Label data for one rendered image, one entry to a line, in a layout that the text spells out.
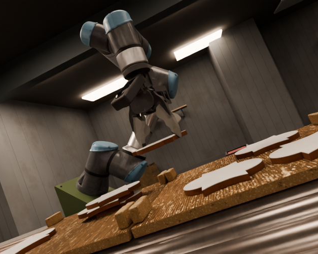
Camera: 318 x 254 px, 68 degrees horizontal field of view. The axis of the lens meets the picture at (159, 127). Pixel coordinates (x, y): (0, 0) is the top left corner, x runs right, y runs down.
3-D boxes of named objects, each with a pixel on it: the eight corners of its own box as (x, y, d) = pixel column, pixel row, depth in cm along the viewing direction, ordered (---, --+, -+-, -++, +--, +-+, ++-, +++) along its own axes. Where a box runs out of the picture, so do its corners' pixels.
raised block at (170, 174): (171, 177, 68) (168, 168, 69) (177, 175, 68) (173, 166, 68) (167, 182, 63) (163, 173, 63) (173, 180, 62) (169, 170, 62)
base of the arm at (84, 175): (82, 177, 118) (87, 159, 117) (110, 186, 119) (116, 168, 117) (70, 189, 103) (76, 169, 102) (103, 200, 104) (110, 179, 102)
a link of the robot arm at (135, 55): (130, 44, 56) (108, 61, 61) (137, 62, 56) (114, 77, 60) (148, 49, 63) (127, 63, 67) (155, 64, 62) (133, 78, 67)
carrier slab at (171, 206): (174, 181, 69) (172, 176, 70) (319, 127, 60) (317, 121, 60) (134, 239, 35) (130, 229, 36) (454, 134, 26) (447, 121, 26)
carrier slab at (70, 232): (63, 223, 79) (61, 218, 79) (173, 182, 69) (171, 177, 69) (-54, 300, 45) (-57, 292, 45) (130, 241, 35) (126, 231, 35)
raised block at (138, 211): (145, 211, 42) (139, 197, 43) (154, 208, 42) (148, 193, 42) (133, 226, 37) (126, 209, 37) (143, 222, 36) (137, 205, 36)
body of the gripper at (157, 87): (173, 105, 62) (157, 64, 63) (156, 108, 55) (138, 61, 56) (152, 116, 67) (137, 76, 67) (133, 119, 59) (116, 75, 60)
